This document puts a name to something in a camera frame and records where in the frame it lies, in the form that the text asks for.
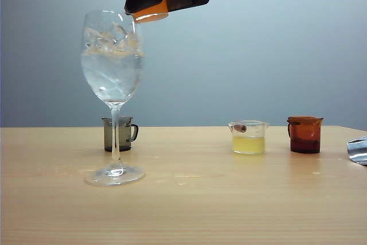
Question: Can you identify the clear measuring cup yellow juice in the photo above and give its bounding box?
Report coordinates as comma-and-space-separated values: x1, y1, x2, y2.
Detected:
228, 120, 270, 155

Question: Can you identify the amber brown measuring cup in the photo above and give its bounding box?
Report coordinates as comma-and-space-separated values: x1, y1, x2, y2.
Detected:
287, 115, 324, 154

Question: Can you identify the smoked grey measuring cup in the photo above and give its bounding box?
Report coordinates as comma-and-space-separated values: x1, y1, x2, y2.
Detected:
101, 116, 139, 153

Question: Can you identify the clear stemmed wine glass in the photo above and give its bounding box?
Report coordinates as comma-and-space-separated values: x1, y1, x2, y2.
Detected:
80, 10, 146, 187

